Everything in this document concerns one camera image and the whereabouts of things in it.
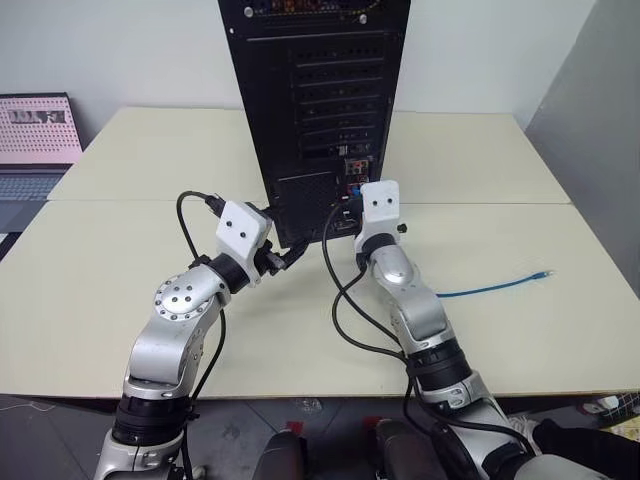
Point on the grey laptop keyboard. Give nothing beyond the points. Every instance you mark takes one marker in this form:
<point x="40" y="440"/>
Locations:
<point x="25" y="187"/>

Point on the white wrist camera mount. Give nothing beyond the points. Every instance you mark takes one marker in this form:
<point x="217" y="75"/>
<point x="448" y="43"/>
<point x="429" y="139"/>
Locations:
<point x="242" y="227"/>
<point x="380" y="205"/>

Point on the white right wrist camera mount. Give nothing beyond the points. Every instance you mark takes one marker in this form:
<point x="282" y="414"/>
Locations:
<point x="380" y="205"/>

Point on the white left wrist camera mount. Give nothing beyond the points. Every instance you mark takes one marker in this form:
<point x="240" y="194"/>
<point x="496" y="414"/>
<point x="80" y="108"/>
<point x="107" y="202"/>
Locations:
<point x="242" y="227"/>

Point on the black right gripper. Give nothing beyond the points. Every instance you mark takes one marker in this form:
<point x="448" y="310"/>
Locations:
<point x="352" y="212"/>

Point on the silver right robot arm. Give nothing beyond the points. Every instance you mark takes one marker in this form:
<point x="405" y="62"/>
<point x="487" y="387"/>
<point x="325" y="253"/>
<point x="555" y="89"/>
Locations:
<point x="415" y="305"/>

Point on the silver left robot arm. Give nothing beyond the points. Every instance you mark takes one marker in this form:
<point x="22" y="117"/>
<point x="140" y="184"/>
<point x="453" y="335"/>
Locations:
<point x="175" y="305"/>

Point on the black computer tower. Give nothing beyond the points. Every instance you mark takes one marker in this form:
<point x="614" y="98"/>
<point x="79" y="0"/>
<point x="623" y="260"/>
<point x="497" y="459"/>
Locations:
<point x="280" y="125"/>

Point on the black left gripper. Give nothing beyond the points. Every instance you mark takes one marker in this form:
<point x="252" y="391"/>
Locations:
<point x="266" y="257"/>

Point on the grey partition panel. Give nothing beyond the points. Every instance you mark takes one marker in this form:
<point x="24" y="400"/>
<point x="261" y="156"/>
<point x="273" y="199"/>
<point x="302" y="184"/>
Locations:
<point x="590" y="150"/>

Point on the dark rounded shape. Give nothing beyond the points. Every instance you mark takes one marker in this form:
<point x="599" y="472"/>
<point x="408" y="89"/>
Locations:
<point x="280" y="455"/>

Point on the white shoe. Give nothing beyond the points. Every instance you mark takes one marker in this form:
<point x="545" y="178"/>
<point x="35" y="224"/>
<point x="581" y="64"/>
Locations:
<point x="524" y="426"/>

